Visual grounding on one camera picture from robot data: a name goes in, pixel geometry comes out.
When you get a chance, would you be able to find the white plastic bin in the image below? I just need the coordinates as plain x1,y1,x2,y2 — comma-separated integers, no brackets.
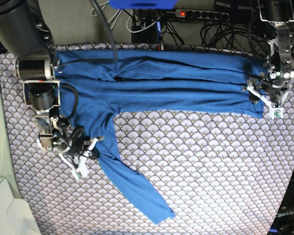
0,177,41,235

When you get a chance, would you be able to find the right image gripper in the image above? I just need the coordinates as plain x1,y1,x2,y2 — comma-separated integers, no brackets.
242,70,294,119

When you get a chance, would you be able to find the blue long-sleeve T-shirt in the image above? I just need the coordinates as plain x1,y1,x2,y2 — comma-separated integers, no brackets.
55,50,266,224

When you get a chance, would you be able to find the fan-patterned tablecloth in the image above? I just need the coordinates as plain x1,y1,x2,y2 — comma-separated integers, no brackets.
0,53,294,235

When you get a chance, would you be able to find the orange black table clamp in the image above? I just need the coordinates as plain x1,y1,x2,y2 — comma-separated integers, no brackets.
158,43,166,51

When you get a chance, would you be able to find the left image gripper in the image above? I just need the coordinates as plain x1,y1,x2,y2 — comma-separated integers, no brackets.
37,134,104,180

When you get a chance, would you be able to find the white power strip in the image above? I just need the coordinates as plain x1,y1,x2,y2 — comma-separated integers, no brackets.
174,9,230,21

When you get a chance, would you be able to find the blue box overhead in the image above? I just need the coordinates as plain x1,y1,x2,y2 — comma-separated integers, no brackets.
109,0,177,9

